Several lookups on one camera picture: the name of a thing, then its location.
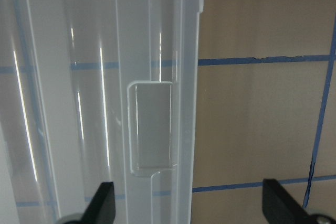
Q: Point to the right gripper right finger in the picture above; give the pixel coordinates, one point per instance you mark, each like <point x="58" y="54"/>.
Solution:
<point x="279" y="207"/>

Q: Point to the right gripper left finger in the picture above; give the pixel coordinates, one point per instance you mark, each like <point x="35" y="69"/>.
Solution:
<point x="102" y="206"/>

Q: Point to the clear plastic box lid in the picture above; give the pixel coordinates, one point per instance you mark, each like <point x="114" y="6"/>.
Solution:
<point x="97" y="91"/>

